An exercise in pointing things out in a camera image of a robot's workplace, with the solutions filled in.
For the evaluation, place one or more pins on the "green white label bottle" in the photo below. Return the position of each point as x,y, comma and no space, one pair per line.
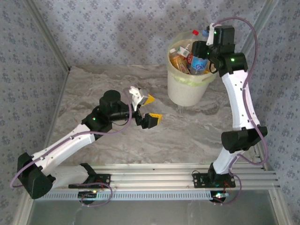
185,52

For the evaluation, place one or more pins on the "red cola label bottle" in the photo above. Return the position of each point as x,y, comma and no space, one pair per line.
189,60

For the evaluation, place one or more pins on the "blue label bottle blue cap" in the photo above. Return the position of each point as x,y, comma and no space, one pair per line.
199,66

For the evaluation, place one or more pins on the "amber plastic bottle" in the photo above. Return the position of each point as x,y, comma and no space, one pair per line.
207,70

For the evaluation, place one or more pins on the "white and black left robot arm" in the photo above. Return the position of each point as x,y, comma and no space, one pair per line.
58,150

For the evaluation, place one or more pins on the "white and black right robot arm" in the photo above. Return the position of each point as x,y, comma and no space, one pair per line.
236,98

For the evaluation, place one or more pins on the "pale green bin liner bag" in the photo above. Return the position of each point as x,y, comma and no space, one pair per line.
179,79

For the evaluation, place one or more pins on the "white ribbed plastic bin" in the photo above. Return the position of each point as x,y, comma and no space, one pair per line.
185,93

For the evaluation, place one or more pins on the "small circuit board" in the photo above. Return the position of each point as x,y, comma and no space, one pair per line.
220,195
86,194

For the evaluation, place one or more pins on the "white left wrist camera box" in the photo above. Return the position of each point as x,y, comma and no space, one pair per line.
136,96

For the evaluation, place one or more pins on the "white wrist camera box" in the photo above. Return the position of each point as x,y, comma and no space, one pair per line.
136,96
210,37

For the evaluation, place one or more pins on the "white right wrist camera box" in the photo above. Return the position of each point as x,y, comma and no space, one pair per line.
210,37

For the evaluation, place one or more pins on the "aluminium mounting rail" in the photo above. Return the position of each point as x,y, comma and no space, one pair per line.
152,178

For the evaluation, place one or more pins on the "aluminium frame post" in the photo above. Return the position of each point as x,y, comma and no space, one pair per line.
48,35
264,16

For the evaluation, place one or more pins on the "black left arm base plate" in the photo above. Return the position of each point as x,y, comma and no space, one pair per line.
105,179

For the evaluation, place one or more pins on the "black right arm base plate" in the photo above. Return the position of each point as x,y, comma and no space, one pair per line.
199,181

